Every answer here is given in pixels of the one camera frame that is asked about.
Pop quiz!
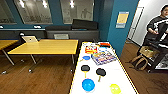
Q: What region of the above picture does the orange snack pack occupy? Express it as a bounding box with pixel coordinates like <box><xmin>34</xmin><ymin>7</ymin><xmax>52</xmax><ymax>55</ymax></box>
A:
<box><xmin>84</xmin><ymin>45</ymin><xmax>99</xmax><ymax>55</ymax></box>

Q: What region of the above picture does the blue table tennis paddle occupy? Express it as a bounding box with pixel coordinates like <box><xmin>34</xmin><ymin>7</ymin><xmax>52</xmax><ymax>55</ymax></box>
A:
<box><xmin>78</xmin><ymin>55</ymin><xmax>92</xmax><ymax>63</ymax></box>

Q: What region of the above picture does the black sofa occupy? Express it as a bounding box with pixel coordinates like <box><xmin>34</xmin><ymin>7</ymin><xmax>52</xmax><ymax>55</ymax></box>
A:
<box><xmin>0</xmin><ymin>18</ymin><xmax>101</xmax><ymax>43</ymax></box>

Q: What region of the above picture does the small blue item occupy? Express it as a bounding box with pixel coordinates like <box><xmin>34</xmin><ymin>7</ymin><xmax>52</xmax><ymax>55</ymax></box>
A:
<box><xmin>98</xmin><ymin>46</ymin><xmax>110</xmax><ymax>53</ymax></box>

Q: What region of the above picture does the red flat item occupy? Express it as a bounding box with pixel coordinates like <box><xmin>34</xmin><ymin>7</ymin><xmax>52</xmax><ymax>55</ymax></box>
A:
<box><xmin>98</xmin><ymin>41</ymin><xmax>111</xmax><ymax>48</ymax></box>

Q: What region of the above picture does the colourful game box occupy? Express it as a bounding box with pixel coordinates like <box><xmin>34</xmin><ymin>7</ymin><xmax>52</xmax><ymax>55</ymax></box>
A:
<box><xmin>90</xmin><ymin>51</ymin><xmax>119</xmax><ymax>66</ymax></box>

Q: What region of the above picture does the white table with dishes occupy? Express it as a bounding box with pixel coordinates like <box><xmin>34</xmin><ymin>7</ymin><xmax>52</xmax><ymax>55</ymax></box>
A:
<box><xmin>67</xmin><ymin>41</ymin><xmax>140</xmax><ymax>94</ymax></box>

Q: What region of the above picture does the long wooden table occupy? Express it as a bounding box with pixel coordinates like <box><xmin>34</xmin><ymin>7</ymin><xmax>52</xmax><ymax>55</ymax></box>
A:
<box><xmin>0</xmin><ymin>39</ymin><xmax>20</xmax><ymax>66</ymax></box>
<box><xmin>6</xmin><ymin>38</ymin><xmax>80</xmax><ymax>74</ymax></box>

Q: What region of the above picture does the blue bowl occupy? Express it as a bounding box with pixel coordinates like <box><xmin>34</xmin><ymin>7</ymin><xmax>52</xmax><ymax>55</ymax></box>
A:
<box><xmin>81</xmin><ymin>78</ymin><xmax>97</xmax><ymax>93</ymax></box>

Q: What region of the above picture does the yellow bowl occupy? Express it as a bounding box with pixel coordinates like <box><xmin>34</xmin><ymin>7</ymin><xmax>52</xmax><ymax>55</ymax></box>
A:
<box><xmin>109</xmin><ymin>83</ymin><xmax>123</xmax><ymax>94</ymax></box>

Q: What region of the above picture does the white laptop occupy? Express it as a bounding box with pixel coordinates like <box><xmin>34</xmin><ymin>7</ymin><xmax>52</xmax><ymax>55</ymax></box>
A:
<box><xmin>21</xmin><ymin>35</ymin><xmax>41</xmax><ymax>45</ymax></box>

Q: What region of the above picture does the brown cardboard box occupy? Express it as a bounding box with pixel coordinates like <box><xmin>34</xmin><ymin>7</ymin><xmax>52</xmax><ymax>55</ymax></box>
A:
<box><xmin>138</xmin><ymin>45</ymin><xmax>160</xmax><ymax>60</ymax></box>

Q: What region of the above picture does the person in dark shirt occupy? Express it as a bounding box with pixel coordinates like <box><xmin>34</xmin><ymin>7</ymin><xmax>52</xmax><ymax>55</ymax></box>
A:
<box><xmin>144</xmin><ymin>4</ymin><xmax>168</xmax><ymax>47</ymax></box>

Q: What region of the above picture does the black wheeled cart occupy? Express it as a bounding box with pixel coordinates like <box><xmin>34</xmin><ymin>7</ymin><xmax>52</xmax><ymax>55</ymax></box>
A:
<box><xmin>145</xmin><ymin>22</ymin><xmax>168</xmax><ymax>73</ymax></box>

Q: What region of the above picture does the large wall window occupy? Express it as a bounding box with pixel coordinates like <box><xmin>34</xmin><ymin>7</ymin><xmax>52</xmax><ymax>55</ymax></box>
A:
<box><xmin>0</xmin><ymin>0</ymin><xmax>16</xmax><ymax>25</ymax></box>
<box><xmin>13</xmin><ymin>0</ymin><xmax>54</xmax><ymax>25</ymax></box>
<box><xmin>59</xmin><ymin>0</ymin><xmax>95</xmax><ymax>25</ymax></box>

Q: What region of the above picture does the yellow wall sign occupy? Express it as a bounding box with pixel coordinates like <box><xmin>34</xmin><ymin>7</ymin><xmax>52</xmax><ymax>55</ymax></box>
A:
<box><xmin>115</xmin><ymin>11</ymin><xmax>130</xmax><ymax>30</ymax></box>

